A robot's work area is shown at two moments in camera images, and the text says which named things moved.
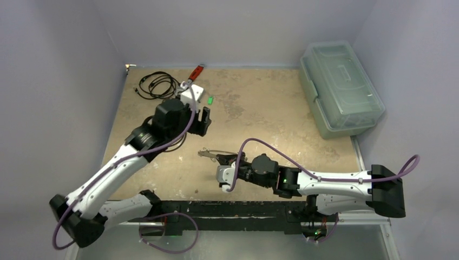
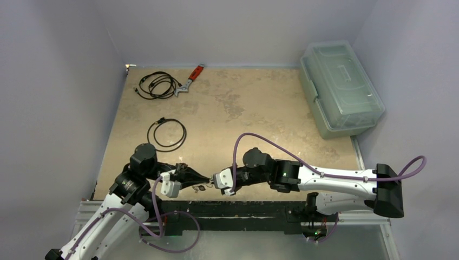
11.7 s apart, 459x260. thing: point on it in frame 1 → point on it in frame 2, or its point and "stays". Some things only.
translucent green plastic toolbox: (339, 91) stays
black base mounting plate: (292, 216) stays
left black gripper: (199, 127) → (187, 176)
